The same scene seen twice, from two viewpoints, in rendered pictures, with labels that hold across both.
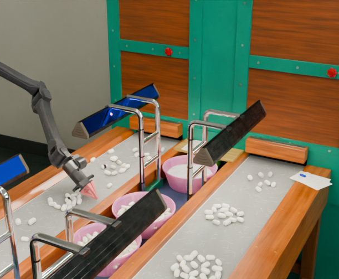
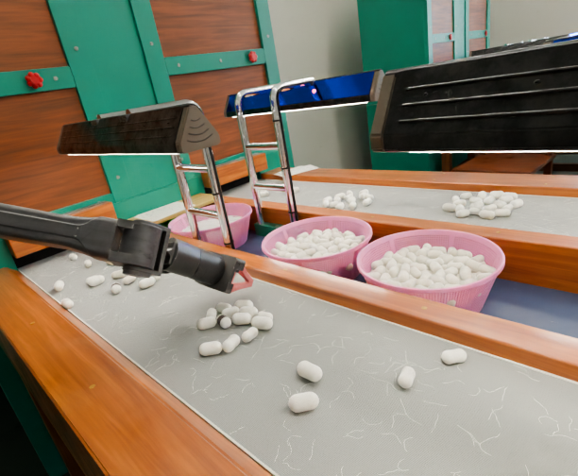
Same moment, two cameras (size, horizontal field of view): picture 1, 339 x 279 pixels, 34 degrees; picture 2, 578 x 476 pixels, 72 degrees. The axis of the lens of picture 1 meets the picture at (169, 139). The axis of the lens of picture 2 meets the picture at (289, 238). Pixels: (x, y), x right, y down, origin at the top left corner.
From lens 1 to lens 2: 217 cm
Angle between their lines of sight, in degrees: 65
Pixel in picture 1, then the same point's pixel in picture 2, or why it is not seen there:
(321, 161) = (270, 162)
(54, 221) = (314, 338)
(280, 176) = not seen: hidden behind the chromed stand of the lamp
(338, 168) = not seen: hidden behind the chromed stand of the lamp
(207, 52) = (102, 67)
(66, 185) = (141, 335)
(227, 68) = (140, 86)
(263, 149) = (229, 172)
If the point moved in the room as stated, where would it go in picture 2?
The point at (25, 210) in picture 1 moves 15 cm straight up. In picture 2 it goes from (223, 401) to (195, 304)
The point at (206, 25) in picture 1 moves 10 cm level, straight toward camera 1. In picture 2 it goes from (83, 20) to (109, 12)
